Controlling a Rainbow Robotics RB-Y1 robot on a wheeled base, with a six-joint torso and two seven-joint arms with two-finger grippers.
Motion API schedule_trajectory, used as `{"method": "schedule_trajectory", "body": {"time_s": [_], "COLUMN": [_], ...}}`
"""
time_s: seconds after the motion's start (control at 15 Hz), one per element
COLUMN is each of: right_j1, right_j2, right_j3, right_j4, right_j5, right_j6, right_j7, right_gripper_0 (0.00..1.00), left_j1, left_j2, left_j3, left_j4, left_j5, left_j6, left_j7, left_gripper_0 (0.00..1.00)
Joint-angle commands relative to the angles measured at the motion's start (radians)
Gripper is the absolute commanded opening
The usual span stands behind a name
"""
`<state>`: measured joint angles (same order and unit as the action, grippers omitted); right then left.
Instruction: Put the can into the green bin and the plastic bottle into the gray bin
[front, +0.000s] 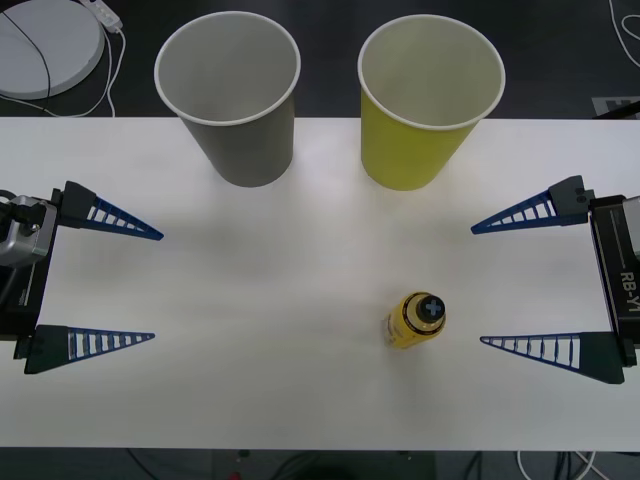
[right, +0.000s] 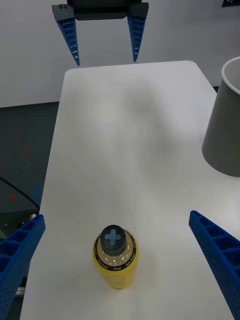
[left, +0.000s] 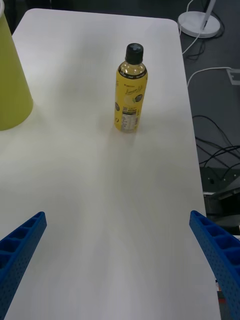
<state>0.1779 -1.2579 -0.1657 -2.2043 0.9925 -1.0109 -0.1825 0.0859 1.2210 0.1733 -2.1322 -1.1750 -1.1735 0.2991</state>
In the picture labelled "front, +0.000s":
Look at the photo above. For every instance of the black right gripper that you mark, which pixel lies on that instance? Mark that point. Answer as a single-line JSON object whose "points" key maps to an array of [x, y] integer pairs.
{"points": [[612, 270]]}

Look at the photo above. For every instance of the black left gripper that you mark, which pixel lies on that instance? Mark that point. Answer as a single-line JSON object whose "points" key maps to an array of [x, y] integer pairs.
{"points": [[25, 310]]}

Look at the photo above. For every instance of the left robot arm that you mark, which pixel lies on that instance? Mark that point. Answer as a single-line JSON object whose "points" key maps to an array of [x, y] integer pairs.
{"points": [[25, 235]]}

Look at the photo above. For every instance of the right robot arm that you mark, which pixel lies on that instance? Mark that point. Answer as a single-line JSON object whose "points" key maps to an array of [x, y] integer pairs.
{"points": [[635, 225]]}

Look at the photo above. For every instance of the grey floor marker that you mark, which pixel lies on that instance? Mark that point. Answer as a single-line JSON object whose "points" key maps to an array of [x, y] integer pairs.
{"points": [[607, 106]]}

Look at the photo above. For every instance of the yellow-green plastic bin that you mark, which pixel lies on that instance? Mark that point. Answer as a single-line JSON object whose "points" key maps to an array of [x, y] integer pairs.
{"points": [[405, 150]]}

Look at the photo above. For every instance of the grey plastic bin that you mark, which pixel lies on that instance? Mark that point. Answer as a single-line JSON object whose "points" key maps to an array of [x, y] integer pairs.
{"points": [[250, 150]]}

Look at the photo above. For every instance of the white round stand base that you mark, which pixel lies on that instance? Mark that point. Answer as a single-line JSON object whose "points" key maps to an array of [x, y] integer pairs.
{"points": [[50, 50]]}

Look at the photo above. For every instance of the white power strip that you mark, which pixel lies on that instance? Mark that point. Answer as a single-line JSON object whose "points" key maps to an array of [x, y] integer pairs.
{"points": [[106, 14]]}

